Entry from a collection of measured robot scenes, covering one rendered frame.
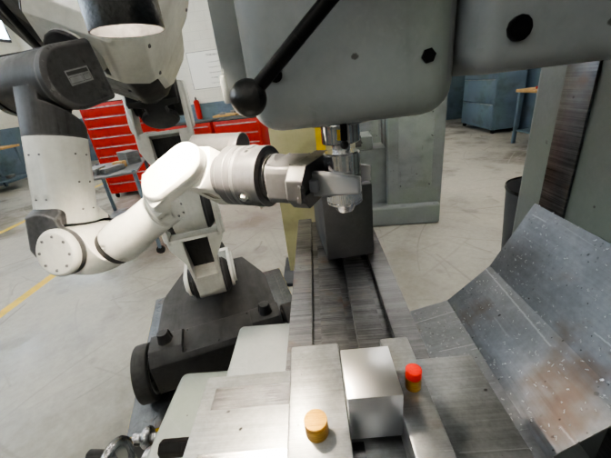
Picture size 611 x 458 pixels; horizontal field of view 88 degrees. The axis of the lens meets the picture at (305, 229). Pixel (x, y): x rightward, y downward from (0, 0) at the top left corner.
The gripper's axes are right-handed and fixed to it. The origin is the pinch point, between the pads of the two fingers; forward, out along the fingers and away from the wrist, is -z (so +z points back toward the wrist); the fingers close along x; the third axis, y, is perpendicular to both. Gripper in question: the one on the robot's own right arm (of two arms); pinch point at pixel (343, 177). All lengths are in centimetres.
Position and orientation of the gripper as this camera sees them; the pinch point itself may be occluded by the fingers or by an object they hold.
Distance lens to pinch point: 42.1
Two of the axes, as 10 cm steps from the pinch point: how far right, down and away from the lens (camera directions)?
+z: -9.1, -0.8, 4.0
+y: 1.0, 9.0, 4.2
